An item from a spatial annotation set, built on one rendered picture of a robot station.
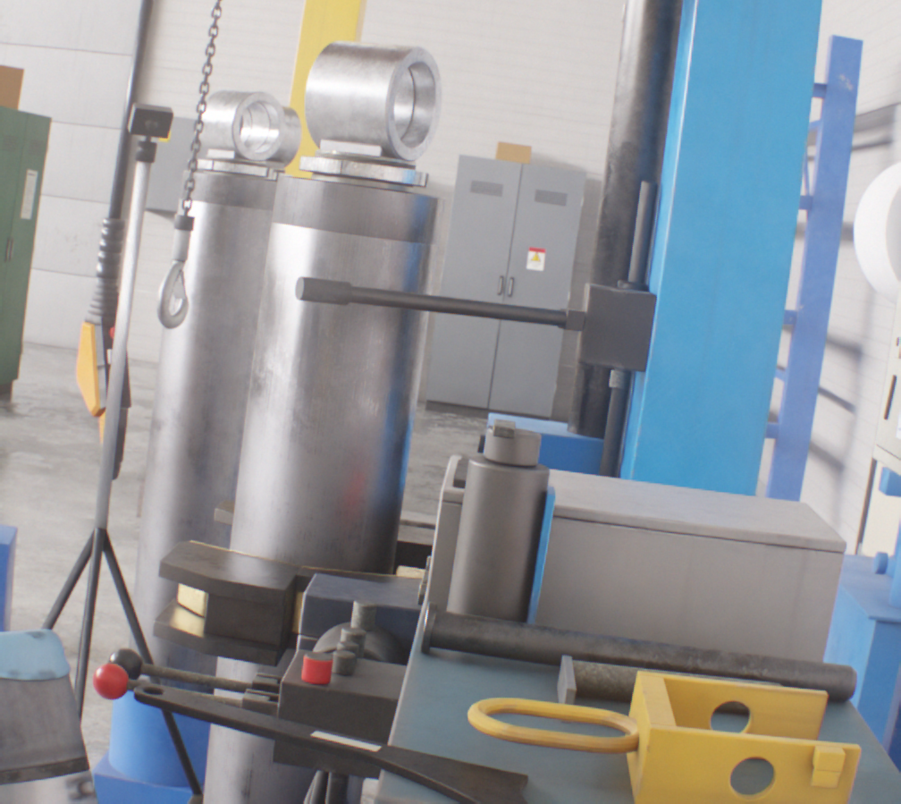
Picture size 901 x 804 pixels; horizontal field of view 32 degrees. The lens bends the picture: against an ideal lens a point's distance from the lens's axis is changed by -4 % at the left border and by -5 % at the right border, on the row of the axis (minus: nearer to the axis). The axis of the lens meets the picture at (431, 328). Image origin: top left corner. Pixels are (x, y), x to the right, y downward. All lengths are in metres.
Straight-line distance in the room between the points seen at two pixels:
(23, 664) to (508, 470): 0.49
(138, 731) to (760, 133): 2.08
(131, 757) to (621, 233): 1.85
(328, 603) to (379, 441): 0.31
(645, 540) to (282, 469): 0.59
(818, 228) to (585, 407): 5.61
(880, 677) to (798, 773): 3.00
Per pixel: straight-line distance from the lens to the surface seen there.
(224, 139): 3.37
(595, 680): 1.38
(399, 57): 2.01
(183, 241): 2.99
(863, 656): 4.15
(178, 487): 3.39
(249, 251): 3.35
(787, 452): 7.80
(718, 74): 1.98
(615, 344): 1.97
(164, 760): 3.53
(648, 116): 2.18
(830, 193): 7.77
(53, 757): 1.27
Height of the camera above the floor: 1.45
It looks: 4 degrees down
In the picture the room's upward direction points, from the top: 8 degrees clockwise
